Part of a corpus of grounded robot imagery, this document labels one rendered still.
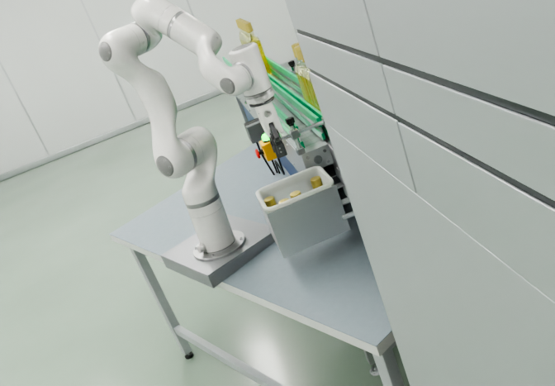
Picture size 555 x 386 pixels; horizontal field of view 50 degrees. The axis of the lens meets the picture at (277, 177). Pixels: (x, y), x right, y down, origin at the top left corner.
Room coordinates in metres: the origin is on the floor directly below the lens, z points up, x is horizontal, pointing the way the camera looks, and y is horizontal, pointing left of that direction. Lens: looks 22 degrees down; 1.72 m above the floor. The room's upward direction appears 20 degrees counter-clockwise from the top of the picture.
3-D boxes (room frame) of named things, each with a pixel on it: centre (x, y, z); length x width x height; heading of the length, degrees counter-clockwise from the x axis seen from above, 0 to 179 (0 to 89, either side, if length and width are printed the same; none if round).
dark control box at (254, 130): (2.48, 0.01, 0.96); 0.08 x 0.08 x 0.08; 5
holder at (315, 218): (1.66, -0.06, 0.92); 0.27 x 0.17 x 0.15; 95
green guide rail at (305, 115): (2.68, -0.10, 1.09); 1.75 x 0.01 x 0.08; 5
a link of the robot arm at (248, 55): (1.66, -0.03, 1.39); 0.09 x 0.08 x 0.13; 139
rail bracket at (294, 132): (1.78, -0.12, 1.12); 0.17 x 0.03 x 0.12; 95
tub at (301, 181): (1.65, -0.04, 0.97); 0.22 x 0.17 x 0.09; 95
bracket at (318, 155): (1.78, -0.14, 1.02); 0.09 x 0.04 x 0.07; 95
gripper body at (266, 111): (1.66, -0.03, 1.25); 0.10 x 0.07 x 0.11; 3
